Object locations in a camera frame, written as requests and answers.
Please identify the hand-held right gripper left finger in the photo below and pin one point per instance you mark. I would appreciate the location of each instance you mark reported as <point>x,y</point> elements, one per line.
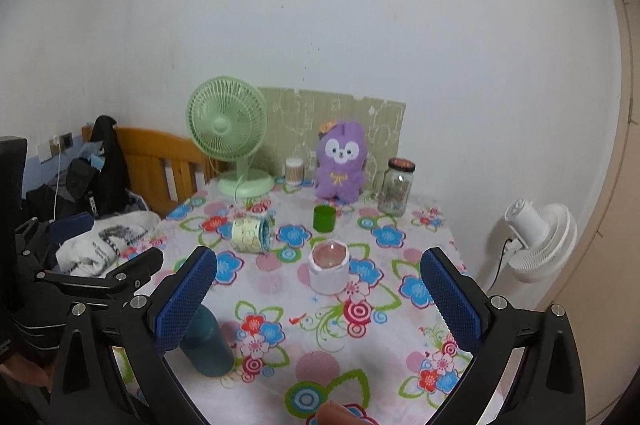
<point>182,305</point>

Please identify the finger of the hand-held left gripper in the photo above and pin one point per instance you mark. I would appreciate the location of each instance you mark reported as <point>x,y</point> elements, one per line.
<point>135,266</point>
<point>72,226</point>

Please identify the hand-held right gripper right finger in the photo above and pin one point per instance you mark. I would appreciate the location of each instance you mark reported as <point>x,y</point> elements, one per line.
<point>452,305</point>

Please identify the person's left forearm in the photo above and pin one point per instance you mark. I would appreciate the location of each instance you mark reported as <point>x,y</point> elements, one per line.
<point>22,374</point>

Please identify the teal cup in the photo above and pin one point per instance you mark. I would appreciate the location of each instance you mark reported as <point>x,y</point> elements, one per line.
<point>210,350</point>

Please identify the yellow patterned cup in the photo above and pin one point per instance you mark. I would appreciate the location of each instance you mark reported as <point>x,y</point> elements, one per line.
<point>250,234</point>

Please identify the white cup with pink inside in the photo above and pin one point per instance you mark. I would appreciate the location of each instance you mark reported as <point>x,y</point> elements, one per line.
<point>327,272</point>

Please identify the small green cup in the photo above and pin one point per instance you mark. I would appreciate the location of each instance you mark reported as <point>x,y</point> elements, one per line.
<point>324,220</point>

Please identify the person's right hand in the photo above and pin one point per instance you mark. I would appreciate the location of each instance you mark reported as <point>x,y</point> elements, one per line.
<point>337,415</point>

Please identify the black bag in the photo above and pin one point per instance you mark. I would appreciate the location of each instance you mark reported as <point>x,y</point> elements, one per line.
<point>110,175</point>

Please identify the white floor fan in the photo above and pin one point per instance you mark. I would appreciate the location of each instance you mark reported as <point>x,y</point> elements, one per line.
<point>542,245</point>

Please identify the wooden bed headboard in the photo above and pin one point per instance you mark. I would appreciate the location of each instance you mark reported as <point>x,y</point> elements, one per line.
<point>150,150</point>

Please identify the floral tablecloth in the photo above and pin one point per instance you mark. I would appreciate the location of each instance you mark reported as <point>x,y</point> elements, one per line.
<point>300,330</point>

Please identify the glass jar with dark lid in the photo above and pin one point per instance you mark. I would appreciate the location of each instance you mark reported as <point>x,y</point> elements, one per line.
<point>396,192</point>

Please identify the green desk fan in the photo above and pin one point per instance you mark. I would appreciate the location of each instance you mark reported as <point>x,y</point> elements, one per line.
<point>225,125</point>

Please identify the cotton swab container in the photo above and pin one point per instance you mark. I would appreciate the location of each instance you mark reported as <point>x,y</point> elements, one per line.
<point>294,172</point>

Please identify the purple plush toy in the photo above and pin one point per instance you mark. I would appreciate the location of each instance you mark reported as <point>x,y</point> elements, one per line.
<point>340,165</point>

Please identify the cardboard panel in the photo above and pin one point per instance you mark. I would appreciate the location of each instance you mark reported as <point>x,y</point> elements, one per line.
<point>300,115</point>

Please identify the wall socket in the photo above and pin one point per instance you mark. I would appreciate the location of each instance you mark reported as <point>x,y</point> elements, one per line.
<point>61,142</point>

